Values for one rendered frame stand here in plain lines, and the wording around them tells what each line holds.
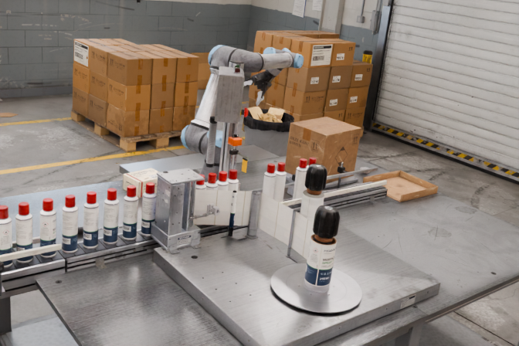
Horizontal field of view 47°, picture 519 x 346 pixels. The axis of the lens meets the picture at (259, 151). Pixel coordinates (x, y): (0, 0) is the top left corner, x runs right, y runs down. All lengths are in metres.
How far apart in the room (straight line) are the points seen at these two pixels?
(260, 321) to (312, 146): 1.36
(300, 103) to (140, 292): 4.41
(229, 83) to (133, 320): 0.95
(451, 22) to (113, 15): 4.14
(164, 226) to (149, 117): 3.82
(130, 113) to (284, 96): 1.67
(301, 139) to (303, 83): 3.14
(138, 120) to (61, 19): 2.36
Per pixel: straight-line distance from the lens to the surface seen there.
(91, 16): 7.97
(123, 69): 5.73
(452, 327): 3.36
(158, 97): 5.93
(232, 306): 1.92
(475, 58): 6.75
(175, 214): 2.15
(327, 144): 2.99
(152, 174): 2.82
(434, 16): 7.01
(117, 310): 1.97
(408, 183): 3.36
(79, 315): 1.96
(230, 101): 2.33
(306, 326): 1.88
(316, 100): 6.35
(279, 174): 2.57
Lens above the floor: 1.92
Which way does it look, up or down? 18 degrees down
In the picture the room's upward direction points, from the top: 6 degrees clockwise
